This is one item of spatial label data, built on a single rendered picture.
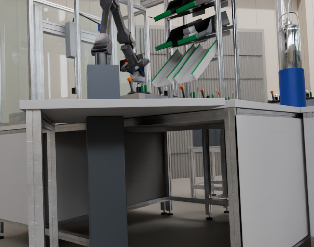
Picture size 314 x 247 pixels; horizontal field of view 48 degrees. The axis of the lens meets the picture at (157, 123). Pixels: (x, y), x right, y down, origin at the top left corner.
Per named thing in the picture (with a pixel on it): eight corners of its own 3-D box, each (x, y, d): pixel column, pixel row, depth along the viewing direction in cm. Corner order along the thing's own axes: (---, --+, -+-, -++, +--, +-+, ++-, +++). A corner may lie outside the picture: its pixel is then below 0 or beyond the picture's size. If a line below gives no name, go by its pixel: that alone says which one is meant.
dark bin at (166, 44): (172, 45, 176) (167, 31, 174) (156, 51, 186) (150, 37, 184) (205, 30, 193) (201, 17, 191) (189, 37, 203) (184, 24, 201)
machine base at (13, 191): (37, 253, 230) (33, 123, 234) (-7, 238, 271) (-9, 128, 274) (169, 213, 335) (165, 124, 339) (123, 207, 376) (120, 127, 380)
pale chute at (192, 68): (196, 80, 164) (192, 73, 162) (177, 84, 174) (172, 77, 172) (222, 44, 177) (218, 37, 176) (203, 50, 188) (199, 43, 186)
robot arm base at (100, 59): (95, 65, 158) (94, 53, 158) (94, 68, 164) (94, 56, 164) (110, 66, 160) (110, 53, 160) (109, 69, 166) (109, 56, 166)
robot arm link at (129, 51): (125, 44, 191) (130, 38, 199) (117, 48, 193) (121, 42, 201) (131, 55, 194) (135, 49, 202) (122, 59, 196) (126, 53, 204)
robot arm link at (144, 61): (138, 53, 191) (143, 48, 195) (115, 60, 203) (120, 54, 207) (144, 66, 195) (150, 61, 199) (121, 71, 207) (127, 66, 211)
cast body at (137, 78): (137, 81, 200) (137, 68, 200) (132, 82, 203) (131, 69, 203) (147, 82, 206) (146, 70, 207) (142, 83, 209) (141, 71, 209)
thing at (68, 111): (19, 109, 110) (18, 100, 110) (43, 124, 198) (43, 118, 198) (225, 105, 126) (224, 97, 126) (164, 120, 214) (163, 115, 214)
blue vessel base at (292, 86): (301, 110, 213) (299, 66, 215) (276, 111, 224) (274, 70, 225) (309, 111, 225) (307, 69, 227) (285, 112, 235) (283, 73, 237)
